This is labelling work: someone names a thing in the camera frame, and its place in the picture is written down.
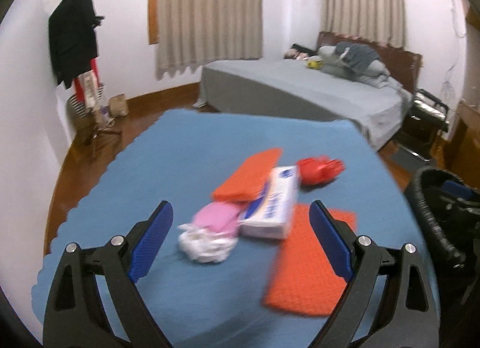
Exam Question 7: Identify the orange foam net upper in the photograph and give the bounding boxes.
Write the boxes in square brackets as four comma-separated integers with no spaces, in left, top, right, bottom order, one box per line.
[211,148,283,202]

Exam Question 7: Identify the orange foam net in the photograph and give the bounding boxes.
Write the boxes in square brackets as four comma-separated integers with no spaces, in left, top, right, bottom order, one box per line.
[211,148,283,202]
[263,204,346,317]

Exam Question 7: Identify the grey folded bedding pile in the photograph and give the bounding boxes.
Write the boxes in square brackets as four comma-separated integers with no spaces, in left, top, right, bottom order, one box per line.
[317,41,403,89]

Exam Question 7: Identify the black lined trash bin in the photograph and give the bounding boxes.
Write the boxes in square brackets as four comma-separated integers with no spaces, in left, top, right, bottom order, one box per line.
[403,168,479,268]

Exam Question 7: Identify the orange foam net lower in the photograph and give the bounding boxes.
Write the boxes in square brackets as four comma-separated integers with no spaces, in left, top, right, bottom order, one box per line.
[263,204,346,317]

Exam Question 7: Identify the yellow plush toy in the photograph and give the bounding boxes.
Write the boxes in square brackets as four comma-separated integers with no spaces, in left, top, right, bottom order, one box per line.
[306,59,323,70]

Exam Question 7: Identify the red crumpled plastic bag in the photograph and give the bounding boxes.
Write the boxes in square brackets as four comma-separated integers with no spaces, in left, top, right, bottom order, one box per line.
[296,155,345,186]

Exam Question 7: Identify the checkered basket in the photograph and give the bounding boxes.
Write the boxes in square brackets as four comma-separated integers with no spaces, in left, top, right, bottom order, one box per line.
[66,84,110,131]

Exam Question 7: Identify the left beige curtain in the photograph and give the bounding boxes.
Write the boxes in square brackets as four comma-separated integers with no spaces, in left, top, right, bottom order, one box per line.
[155,0,264,79]

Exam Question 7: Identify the black bedside chair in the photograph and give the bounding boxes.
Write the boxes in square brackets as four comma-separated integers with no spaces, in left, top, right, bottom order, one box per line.
[393,89,450,162]

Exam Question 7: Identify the black hanging coat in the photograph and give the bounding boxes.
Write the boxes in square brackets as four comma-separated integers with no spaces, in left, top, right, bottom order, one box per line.
[48,0,104,89]

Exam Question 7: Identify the red hanging garment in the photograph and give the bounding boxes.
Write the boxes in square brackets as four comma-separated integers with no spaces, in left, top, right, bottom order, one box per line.
[73,59,100,109]

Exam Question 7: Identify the wooden coat rack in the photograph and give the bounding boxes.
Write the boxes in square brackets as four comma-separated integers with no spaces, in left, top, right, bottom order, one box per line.
[65,0,123,156]

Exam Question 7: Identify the pink face mask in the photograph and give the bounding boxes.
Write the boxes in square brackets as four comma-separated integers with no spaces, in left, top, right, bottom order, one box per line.
[191,201,247,238]

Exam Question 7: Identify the pink and black items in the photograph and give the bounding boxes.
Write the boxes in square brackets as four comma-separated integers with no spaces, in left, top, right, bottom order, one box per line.
[284,44,317,60]

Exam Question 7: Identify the bed with grey sheet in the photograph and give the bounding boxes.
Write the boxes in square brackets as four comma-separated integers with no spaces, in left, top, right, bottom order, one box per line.
[199,59,412,150]

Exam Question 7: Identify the brown paper bag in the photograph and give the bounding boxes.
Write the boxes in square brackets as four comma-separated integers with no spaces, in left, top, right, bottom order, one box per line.
[108,93,129,118]

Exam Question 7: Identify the blue table mat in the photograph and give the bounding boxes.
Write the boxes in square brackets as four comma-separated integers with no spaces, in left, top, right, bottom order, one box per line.
[32,110,433,347]

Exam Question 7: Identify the dark wooden headboard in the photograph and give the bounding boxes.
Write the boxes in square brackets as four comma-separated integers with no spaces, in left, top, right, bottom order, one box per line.
[316,31,423,93]

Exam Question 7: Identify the white crumpled tissue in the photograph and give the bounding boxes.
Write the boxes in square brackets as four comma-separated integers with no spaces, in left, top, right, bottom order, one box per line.
[177,224,239,263]

